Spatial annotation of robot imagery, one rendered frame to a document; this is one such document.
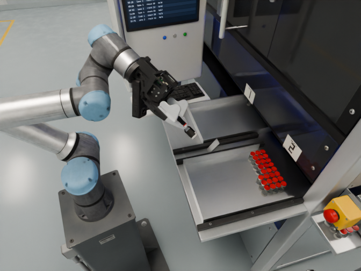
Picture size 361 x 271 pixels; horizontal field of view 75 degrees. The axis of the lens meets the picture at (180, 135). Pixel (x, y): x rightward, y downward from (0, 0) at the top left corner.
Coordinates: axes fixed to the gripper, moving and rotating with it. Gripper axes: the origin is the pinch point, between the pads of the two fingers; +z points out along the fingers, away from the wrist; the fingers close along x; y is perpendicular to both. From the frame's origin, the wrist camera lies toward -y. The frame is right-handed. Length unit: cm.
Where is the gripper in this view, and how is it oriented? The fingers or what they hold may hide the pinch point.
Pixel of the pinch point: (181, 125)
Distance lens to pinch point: 66.3
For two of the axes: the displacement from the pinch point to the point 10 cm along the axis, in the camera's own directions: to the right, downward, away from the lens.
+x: 4.2, -3.6, 8.3
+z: 7.1, 7.0, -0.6
